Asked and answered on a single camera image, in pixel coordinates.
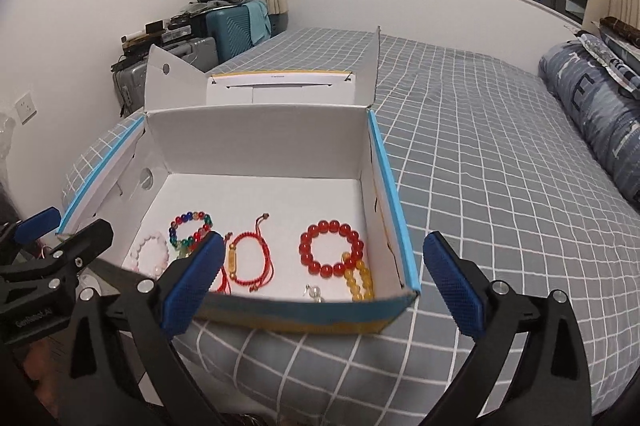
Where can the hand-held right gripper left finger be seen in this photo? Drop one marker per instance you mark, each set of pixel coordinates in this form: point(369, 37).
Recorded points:
point(192, 281)

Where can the silver suitcase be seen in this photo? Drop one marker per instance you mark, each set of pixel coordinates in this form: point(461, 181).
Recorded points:
point(165, 56)

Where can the grey checked bed sheet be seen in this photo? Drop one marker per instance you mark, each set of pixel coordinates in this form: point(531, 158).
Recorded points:
point(490, 186)

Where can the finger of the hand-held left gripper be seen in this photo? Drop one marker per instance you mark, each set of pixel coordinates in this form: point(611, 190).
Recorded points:
point(82, 251)
point(37, 226)

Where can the white wall socket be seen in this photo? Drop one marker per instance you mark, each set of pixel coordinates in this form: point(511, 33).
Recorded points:
point(25, 112)

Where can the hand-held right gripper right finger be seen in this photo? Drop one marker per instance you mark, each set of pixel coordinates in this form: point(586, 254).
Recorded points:
point(455, 291)

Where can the grey blue patterned pillow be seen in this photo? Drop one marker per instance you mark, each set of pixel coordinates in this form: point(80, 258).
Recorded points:
point(595, 106)

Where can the patterned dark blanket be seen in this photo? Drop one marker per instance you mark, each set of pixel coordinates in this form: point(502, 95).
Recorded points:
point(612, 51)

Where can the teal suitcase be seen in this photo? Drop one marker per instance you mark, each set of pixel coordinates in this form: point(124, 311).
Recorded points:
point(230, 31)

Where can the teal cloth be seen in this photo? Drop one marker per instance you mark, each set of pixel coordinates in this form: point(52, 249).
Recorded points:
point(257, 21)

